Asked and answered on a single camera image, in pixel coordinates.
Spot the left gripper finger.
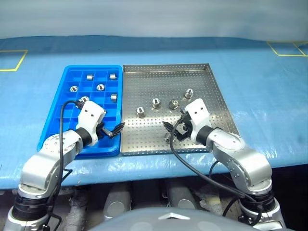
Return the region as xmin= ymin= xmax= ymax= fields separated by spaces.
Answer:
xmin=108 ymin=122 xmax=126 ymax=140

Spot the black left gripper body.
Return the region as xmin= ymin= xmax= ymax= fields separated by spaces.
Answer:
xmin=96 ymin=121 xmax=112 ymax=140

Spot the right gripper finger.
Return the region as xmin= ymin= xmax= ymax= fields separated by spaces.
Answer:
xmin=163 ymin=121 xmax=175 ymax=134

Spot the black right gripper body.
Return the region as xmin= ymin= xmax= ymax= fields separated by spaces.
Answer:
xmin=173 ymin=109 xmax=193 ymax=141

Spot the blue compartment tray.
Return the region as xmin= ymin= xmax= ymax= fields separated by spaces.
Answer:
xmin=36 ymin=64 xmax=122 ymax=158

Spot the perforated metal tray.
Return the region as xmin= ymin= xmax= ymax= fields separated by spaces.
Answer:
xmin=119 ymin=63 xmax=241 ymax=156

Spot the grey rounded leg cover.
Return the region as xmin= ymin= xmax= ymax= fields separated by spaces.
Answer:
xmin=167 ymin=184 xmax=200 ymax=210
xmin=103 ymin=182 xmax=132 ymax=221

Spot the blue plastic table cover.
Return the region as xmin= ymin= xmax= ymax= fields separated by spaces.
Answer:
xmin=0 ymin=35 xmax=308 ymax=191

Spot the grey robot torso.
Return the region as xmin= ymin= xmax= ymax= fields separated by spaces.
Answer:
xmin=88 ymin=207 xmax=262 ymax=231

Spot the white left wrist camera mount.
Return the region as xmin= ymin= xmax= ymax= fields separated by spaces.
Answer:
xmin=76 ymin=101 xmax=107 ymax=147

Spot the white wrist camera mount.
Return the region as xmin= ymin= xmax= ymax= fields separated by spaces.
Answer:
xmin=184 ymin=98 xmax=213 ymax=143
xmin=76 ymin=101 xmax=107 ymax=147

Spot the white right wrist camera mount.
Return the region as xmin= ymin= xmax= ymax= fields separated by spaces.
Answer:
xmin=184 ymin=98 xmax=213 ymax=143

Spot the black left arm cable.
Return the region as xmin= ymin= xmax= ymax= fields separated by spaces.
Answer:
xmin=44 ymin=100 xmax=84 ymax=228

